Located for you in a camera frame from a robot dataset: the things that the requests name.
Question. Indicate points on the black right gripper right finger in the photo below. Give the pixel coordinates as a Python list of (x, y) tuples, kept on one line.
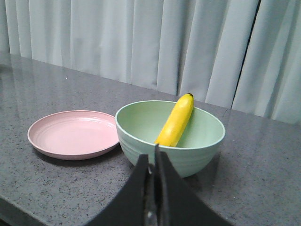
[(177, 204)]

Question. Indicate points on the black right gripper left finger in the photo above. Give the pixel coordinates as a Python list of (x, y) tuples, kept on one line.
[(126, 209)]

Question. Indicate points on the yellow banana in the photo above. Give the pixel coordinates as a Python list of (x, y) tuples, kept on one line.
[(177, 121)]

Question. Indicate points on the green bowl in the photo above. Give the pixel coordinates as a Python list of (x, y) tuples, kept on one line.
[(139, 124)]

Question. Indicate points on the pink plate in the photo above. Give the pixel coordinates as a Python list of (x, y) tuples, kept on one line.
[(74, 135)]

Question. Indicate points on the white curtain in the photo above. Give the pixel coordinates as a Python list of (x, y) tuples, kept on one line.
[(239, 54)]

